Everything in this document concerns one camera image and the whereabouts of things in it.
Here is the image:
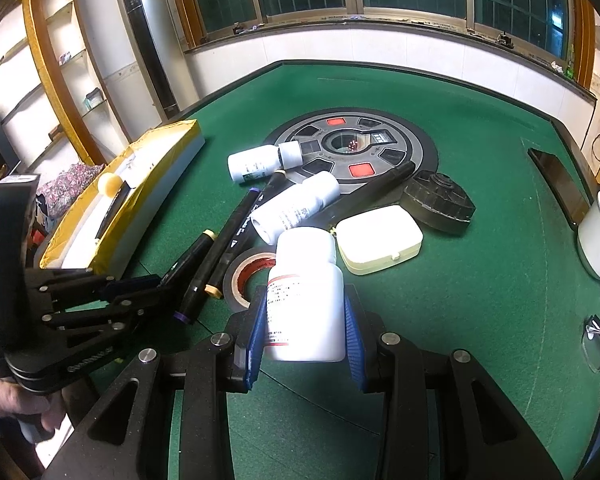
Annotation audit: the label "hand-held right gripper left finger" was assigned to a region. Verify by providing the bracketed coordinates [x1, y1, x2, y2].
[40, 285, 271, 480]

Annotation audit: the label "white cylinder cup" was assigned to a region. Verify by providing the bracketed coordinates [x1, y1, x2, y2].
[264, 227, 345, 363]

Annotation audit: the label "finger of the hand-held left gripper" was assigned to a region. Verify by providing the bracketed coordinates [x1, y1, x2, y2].
[41, 284, 182, 357]
[27, 268, 163, 307]

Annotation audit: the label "standing air conditioner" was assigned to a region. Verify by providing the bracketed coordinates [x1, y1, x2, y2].
[112, 0, 181, 123]

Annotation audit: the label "pale yellow ball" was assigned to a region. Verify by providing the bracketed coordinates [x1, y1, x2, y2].
[97, 172, 123, 198]

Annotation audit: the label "small green white box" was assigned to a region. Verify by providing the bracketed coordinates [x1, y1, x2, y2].
[82, 87, 105, 113]

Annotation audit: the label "black tape roll red core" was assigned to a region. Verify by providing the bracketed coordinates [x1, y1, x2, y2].
[222, 247, 281, 311]

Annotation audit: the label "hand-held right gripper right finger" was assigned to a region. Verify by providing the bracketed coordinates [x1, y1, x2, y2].
[342, 284, 566, 480]

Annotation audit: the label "round grey table control panel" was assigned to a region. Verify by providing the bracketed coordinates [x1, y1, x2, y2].
[262, 106, 439, 226]

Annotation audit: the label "thick black marker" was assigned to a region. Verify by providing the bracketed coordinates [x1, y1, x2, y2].
[325, 161, 415, 221]

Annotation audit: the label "black pouch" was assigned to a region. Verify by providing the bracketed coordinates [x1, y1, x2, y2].
[399, 170, 477, 237]

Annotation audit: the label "yellow cardboard box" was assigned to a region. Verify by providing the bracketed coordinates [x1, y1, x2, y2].
[39, 119, 206, 273]

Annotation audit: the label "black marker purple bands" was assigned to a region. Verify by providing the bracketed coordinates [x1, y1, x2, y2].
[172, 187, 263, 325]

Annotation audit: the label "floral patterned cloth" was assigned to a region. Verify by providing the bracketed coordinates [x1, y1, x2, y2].
[35, 162, 108, 221]

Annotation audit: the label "black marker cream caps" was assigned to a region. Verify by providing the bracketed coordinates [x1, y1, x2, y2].
[160, 229, 217, 291]
[204, 167, 288, 301]

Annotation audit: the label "white bottle green label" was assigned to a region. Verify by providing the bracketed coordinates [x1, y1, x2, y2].
[227, 140, 303, 186]

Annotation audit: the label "yellow framed wall shelves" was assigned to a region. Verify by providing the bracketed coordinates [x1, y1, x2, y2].
[0, 0, 131, 171]

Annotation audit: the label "medium white plastic bottle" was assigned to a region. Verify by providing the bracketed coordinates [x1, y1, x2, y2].
[250, 170, 341, 247]

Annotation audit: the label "person's left hand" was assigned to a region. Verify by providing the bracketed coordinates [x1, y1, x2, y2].
[0, 377, 68, 443]

